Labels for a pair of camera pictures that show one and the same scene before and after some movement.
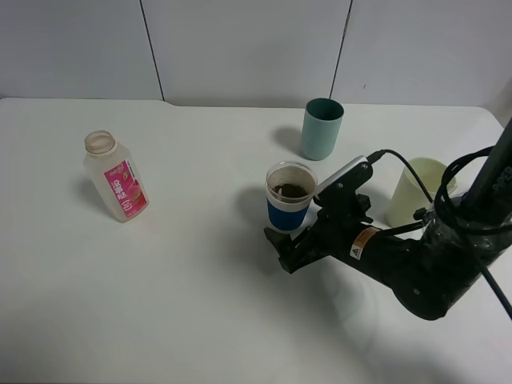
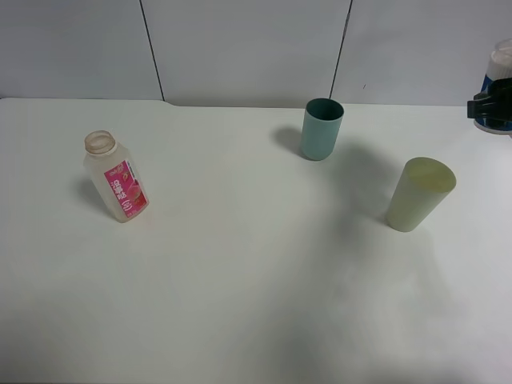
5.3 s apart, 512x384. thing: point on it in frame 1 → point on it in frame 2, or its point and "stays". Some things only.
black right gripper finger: x=294 y=254 → x=494 y=102
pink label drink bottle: x=115 y=176 stays
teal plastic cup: x=322 y=122 stays
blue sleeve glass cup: x=290 y=187 → x=499 y=66
